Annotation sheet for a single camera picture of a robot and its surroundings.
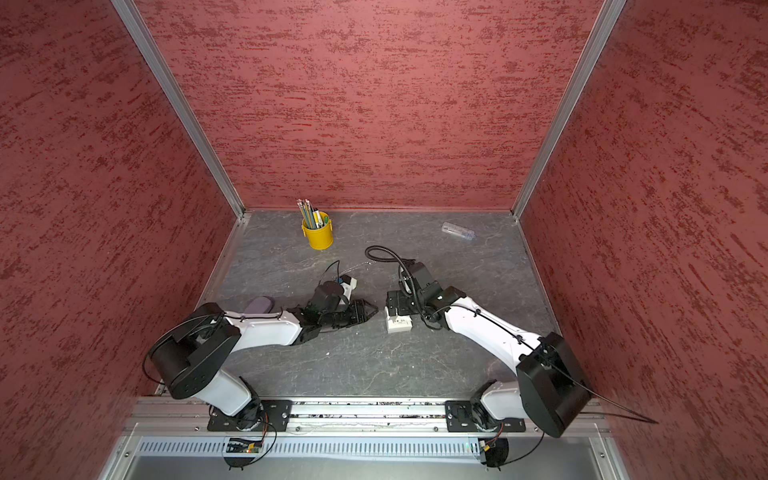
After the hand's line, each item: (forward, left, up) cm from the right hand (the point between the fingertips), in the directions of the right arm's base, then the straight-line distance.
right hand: (401, 305), depth 85 cm
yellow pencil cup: (+29, +29, -3) cm, 41 cm away
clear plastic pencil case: (+35, -24, -8) cm, 43 cm away
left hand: (-2, +9, -4) cm, 10 cm away
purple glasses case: (+4, +46, -6) cm, 46 cm away
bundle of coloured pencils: (+33, +31, +4) cm, 45 cm away
